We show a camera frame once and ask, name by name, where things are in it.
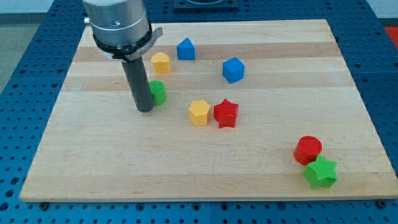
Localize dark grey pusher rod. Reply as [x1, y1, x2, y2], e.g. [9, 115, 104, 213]
[122, 57, 154, 113]

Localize green star block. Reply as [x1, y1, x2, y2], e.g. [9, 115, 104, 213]
[303, 155, 338, 189]

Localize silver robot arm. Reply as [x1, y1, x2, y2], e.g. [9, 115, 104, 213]
[83, 0, 163, 113]

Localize blue perforated table plate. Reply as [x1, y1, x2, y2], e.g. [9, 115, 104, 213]
[1, 0, 397, 223]

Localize red star block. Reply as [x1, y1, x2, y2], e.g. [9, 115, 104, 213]
[213, 99, 239, 128]

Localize blue cube block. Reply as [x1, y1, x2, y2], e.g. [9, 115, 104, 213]
[222, 57, 245, 84]

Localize yellow hexagon block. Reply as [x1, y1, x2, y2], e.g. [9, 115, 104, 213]
[189, 100, 210, 126]

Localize green cylinder block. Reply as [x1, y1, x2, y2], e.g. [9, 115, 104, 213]
[149, 80, 167, 106]

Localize red cylinder block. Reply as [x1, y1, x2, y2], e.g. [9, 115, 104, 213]
[293, 136, 323, 165]

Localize yellow heart block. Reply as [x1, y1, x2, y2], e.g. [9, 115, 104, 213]
[150, 52, 172, 74]

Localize wooden board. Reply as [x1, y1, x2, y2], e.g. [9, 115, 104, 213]
[20, 19, 397, 202]

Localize blue triangle block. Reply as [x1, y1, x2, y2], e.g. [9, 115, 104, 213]
[177, 38, 196, 60]

